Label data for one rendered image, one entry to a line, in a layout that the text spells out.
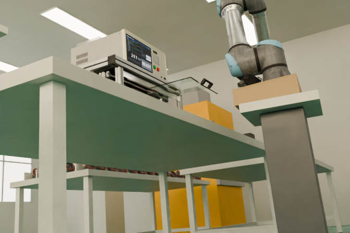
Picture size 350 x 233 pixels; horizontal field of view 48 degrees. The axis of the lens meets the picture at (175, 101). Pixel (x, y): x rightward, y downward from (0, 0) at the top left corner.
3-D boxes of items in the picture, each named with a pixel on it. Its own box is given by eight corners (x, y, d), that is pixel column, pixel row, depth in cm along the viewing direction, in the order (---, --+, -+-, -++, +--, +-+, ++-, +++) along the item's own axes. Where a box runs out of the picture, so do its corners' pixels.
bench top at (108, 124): (277, 154, 289) (276, 147, 291) (52, 73, 103) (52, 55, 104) (160, 172, 335) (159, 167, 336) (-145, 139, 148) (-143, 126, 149)
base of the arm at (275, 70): (300, 87, 180) (295, 67, 183) (290, 78, 167) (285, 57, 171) (269, 97, 187) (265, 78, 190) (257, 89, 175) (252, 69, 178)
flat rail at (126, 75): (180, 101, 247) (179, 96, 248) (120, 75, 195) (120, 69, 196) (178, 101, 248) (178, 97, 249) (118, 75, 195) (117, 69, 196)
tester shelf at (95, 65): (180, 93, 252) (180, 87, 253) (115, 62, 194) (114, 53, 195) (124, 108, 271) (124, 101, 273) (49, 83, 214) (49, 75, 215)
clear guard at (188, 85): (217, 94, 237) (216, 85, 239) (200, 84, 217) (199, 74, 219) (171, 105, 252) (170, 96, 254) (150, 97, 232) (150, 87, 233)
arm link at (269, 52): (287, 60, 174) (280, 34, 178) (257, 67, 177) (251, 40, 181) (287, 70, 185) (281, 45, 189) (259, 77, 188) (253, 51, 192)
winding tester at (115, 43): (167, 83, 245) (165, 53, 251) (126, 63, 208) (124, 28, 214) (117, 97, 262) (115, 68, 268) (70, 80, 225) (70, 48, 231)
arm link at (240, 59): (259, 61, 176) (241, -16, 208) (226, 68, 179) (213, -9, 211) (262, 77, 185) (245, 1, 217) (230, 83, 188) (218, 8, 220)
